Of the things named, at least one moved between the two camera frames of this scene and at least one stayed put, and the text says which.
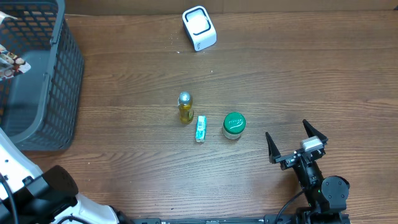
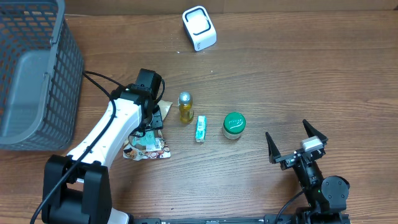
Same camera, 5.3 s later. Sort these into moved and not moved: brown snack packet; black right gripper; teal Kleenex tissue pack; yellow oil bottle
Moved: brown snack packet
Not moved: teal Kleenex tissue pack; yellow oil bottle; black right gripper
